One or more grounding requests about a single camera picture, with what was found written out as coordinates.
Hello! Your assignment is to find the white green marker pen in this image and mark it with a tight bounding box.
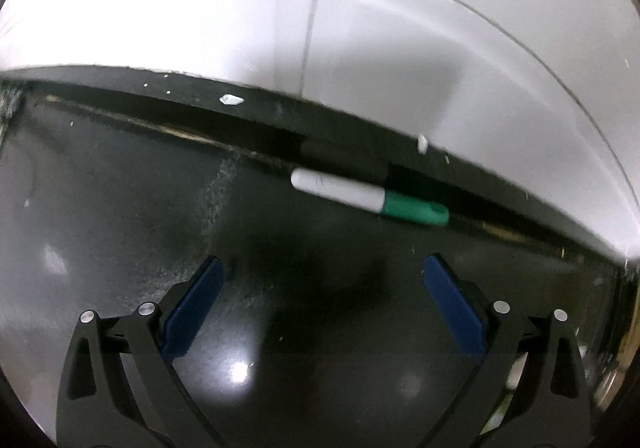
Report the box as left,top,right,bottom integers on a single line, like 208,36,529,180
290,168,450,227

